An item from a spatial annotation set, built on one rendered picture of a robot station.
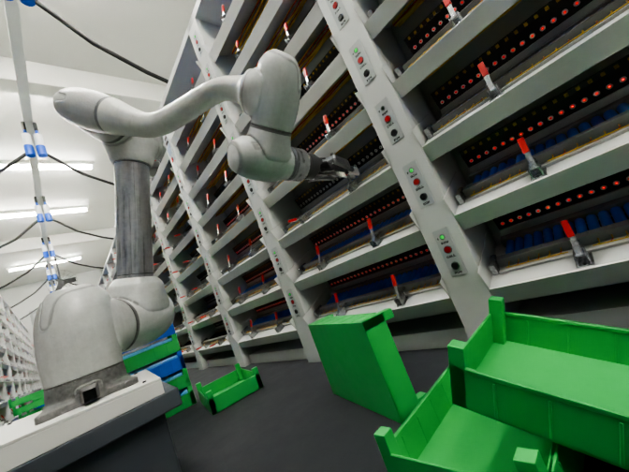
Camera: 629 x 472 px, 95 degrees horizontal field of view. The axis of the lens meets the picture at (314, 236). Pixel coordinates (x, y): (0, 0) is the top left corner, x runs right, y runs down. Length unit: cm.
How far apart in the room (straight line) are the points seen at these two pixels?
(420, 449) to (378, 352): 16
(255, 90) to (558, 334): 71
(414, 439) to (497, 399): 18
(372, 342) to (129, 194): 85
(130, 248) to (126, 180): 22
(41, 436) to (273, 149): 72
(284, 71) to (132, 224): 66
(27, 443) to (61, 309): 26
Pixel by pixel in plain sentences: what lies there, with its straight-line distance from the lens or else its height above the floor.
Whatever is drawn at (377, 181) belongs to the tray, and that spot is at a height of 51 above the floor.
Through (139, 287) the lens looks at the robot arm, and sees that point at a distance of 102.
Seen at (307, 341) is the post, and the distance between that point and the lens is 128.
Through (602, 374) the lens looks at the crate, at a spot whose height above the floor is 6.
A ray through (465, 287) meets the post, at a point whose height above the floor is 16.
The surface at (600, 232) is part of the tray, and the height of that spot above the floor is 19.
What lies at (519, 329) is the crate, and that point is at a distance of 60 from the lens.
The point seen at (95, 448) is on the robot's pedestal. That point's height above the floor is 17.
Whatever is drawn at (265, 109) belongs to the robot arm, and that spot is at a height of 70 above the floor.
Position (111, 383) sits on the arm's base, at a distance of 88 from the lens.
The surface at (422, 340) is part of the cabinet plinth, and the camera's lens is 98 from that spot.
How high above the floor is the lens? 31
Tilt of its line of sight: 8 degrees up
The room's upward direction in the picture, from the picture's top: 21 degrees counter-clockwise
